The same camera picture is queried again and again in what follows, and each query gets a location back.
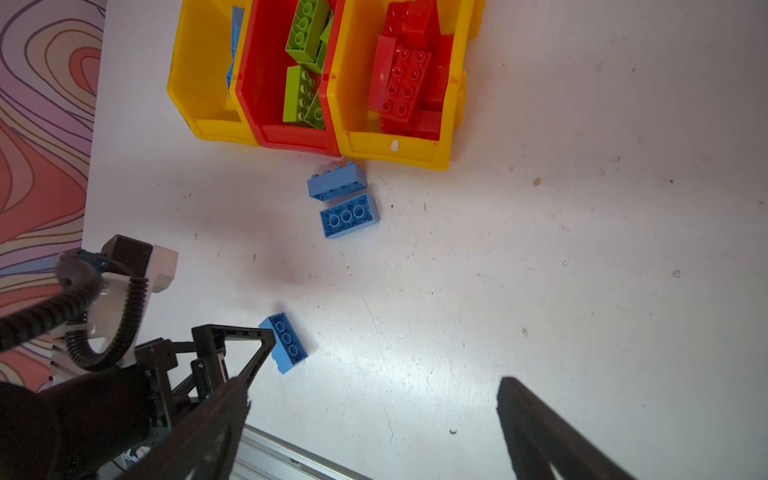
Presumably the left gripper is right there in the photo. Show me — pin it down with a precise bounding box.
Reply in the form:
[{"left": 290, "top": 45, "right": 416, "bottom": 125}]
[{"left": 1, "top": 324, "right": 276, "bottom": 479}]

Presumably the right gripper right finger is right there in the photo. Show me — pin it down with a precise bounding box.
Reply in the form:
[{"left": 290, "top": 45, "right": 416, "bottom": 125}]
[{"left": 497, "top": 377, "right": 631, "bottom": 479}]

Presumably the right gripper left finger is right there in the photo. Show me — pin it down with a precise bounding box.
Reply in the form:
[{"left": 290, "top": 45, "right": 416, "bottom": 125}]
[{"left": 121, "top": 378, "right": 250, "bottom": 479}]

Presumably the blue lego bottom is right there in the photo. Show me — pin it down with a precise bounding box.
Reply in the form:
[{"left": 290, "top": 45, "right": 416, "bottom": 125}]
[{"left": 258, "top": 313, "right": 308, "bottom": 374}]

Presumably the blue lego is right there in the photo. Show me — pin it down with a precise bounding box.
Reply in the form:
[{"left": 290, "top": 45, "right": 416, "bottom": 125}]
[
  {"left": 258, "top": 313, "right": 308, "bottom": 374},
  {"left": 226, "top": 6, "right": 245, "bottom": 89}
]

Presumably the blue lego studs up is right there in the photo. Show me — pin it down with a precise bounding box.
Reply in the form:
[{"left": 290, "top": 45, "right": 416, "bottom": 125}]
[{"left": 307, "top": 162, "right": 367, "bottom": 202}]

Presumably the blue lego underside up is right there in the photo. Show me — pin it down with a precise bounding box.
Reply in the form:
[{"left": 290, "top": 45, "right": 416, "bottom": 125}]
[{"left": 320, "top": 193, "right": 379, "bottom": 239}]

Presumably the green lego side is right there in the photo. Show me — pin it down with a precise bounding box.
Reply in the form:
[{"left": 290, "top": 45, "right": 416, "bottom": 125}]
[{"left": 283, "top": 65, "right": 315, "bottom": 123}]

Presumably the green lego square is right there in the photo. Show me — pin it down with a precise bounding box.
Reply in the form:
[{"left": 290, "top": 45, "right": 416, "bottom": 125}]
[{"left": 314, "top": 11, "right": 334, "bottom": 75}]

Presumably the red lego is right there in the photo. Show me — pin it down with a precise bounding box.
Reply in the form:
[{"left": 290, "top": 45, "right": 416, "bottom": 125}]
[
  {"left": 380, "top": 110, "right": 442, "bottom": 141},
  {"left": 382, "top": 0, "right": 441, "bottom": 52},
  {"left": 421, "top": 34, "right": 454, "bottom": 112},
  {"left": 380, "top": 47, "right": 432, "bottom": 131},
  {"left": 367, "top": 35, "right": 397, "bottom": 113}
]

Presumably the green lego tall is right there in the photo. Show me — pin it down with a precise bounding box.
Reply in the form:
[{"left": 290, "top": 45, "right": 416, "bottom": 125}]
[{"left": 285, "top": 0, "right": 330, "bottom": 63}]

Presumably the left yellow bin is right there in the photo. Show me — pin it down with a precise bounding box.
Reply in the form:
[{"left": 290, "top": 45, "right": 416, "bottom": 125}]
[{"left": 167, "top": 1, "right": 257, "bottom": 146}]

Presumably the yellow bin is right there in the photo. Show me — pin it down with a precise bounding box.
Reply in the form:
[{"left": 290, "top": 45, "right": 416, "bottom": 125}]
[
  {"left": 167, "top": 1, "right": 257, "bottom": 146},
  {"left": 327, "top": 0, "right": 485, "bottom": 171}
]

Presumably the red middle bin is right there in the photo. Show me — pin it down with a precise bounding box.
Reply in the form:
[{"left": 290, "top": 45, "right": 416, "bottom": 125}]
[{"left": 231, "top": 1, "right": 343, "bottom": 157}]

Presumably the right yellow bin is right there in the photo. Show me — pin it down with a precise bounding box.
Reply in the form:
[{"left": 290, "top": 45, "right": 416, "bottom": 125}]
[{"left": 327, "top": 0, "right": 485, "bottom": 171}]

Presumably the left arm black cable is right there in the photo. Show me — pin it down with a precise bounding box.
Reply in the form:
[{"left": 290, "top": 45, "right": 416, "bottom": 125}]
[{"left": 0, "top": 251, "right": 149, "bottom": 372}]

